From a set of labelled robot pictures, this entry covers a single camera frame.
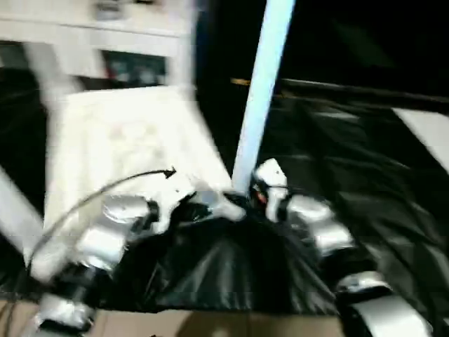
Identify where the white plastic table top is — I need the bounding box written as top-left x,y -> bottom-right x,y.
28,84 -> 246,282

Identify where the white plastic table leg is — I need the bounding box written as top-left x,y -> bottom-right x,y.
25,42 -> 78,113
230,0 -> 295,194
0,168 -> 44,260
172,0 -> 201,92

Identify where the black mat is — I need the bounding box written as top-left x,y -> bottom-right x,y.
0,67 -> 449,317

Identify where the white flat board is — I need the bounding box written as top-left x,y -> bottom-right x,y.
393,109 -> 449,173

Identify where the large black furniture piece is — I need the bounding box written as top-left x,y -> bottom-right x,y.
200,0 -> 449,99

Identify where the white cabinet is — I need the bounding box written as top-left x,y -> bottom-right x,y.
0,0 -> 197,81

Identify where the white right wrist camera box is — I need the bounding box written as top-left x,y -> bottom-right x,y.
251,158 -> 290,222

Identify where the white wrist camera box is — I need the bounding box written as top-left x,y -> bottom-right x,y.
151,176 -> 201,232
251,158 -> 290,222

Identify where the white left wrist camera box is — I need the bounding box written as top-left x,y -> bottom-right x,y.
151,176 -> 201,232

